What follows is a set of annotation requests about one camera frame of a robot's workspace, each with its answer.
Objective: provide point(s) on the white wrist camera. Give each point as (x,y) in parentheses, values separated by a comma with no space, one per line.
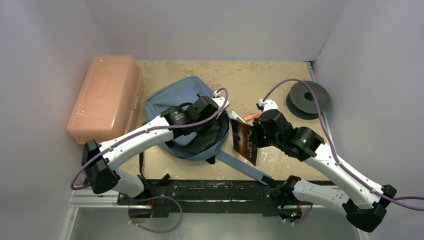
(266,105)
(222,102)

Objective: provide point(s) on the black filament spool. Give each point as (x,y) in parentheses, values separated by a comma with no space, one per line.
(300,101)

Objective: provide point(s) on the pink plastic storage box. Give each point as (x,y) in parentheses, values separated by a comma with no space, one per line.
(107,99)

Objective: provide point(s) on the aluminium frame rails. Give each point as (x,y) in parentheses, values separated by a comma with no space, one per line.
(189,120)

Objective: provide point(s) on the blue grey backpack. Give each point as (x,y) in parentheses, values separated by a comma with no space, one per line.
(194,147)

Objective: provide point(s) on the orange marker pen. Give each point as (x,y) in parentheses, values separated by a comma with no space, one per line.
(250,117)

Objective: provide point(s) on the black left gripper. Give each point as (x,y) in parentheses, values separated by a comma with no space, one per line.
(204,131)

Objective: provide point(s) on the teal white stapler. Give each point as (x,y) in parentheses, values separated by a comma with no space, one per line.
(234,116)

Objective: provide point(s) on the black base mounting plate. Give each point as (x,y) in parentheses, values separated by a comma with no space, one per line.
(217,197)

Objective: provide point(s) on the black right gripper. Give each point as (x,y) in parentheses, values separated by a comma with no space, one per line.
(260,131)

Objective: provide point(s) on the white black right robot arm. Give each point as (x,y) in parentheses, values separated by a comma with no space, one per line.
(360,199)

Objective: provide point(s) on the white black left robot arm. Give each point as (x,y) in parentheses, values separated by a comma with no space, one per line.
(101,161)

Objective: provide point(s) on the dark brown book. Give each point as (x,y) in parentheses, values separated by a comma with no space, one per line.
(243,139)

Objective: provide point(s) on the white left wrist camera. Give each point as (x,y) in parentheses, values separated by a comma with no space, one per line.
(222,102)

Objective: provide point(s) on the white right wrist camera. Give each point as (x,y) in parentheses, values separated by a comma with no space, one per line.
(266,105)

